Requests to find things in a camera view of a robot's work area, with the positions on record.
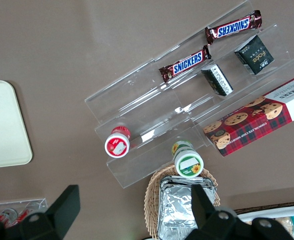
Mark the Snickers chocolate bar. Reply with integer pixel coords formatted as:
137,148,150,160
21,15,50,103
204,9,263,46
158,44,212,84

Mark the stack of foil trays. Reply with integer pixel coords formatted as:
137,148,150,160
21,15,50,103
157,175,219,240

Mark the black box white label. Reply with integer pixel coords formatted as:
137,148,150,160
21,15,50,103
201,63,234,97

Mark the white rectangular snack bin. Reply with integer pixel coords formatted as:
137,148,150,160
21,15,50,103
236,206,294,240

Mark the oval light wicker basket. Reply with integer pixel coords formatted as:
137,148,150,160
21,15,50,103
143,167,222,238

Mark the clear acrylic stepped shelf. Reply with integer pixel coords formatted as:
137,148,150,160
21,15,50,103
84,0,294,190

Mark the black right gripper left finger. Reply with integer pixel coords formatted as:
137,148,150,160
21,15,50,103
0,184,81,240

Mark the clear bag of crackers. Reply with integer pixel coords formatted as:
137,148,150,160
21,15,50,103
274,216,294,237

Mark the red tartan Walkers cookie box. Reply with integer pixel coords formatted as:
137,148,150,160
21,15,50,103
203,76,294,158

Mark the red lidded yogurt cup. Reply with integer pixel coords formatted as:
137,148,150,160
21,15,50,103
104,124,132,159

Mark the red cola bottle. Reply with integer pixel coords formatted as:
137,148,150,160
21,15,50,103
0,208,18,225
17,209,32,222

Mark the clear acrylic bottle rack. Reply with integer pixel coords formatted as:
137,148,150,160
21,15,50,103
0,197,48,226

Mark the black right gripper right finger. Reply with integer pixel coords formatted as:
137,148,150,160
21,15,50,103
184,184,294,240

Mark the black box gold Face print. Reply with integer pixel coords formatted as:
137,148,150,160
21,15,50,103
234,34,275,76

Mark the green sunflower yogurt cup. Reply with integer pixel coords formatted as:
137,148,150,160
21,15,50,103
171,139,204,179

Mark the cream plastic tray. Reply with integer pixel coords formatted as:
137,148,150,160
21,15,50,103
0,80,33,170

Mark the dark mat under bin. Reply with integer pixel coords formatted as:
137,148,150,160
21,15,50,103
234,199,294,215

